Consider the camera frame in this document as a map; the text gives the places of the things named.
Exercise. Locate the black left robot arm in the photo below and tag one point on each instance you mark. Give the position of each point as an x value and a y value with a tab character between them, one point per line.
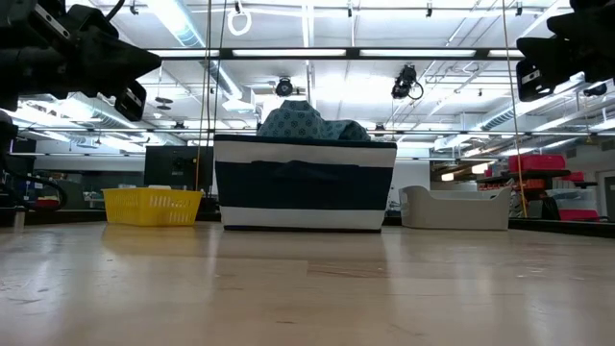
6	130

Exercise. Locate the yellow plastic mesh basket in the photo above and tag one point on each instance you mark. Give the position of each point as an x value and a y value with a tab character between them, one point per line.
151	206

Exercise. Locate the black shelf table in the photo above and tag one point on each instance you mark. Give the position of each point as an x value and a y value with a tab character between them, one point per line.
528	175

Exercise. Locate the navy white striped fabric bin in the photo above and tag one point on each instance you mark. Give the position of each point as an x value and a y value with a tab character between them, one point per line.
302	187

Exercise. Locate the teal patterned cloth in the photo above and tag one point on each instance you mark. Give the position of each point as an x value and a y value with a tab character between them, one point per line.
302	122

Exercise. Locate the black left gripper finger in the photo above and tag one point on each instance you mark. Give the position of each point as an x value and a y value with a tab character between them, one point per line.
125	57
130	101

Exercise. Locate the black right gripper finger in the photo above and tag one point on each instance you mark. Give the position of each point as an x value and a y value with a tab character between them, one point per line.
545	81
562	48

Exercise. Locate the red plastic storage bin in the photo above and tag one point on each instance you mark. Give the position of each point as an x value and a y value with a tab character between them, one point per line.
576	215
535	162

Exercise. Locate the black monitor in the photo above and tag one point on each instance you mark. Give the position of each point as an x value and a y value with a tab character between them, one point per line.
175	165

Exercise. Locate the grey plastic bin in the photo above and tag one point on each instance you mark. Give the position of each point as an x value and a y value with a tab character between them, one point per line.
454	211

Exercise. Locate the black aluminium rig frame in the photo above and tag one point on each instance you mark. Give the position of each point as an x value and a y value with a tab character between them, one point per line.
353	53

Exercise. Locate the black overhead camera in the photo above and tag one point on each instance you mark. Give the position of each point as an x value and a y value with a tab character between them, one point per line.
284	87

